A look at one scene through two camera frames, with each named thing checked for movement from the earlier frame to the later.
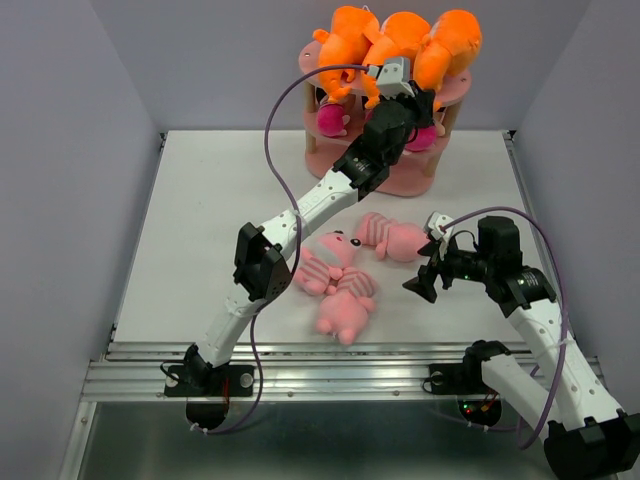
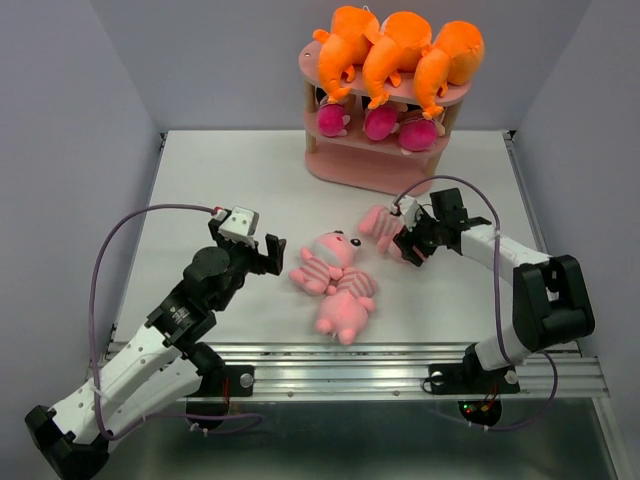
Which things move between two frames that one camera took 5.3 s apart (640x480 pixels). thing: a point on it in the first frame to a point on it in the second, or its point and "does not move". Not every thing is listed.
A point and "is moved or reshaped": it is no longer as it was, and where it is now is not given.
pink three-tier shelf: [335, 125] does not move
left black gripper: [421, 103] to [262, 263]
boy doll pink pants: [331, 119] does not move
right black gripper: [423, 284] to [407, 237]
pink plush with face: [324, 259] does not move
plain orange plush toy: [449, 47] is moved or reshaped
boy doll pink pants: [424, 139] does not move
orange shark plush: [399, 38] does not move
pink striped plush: [347, 308] does not move
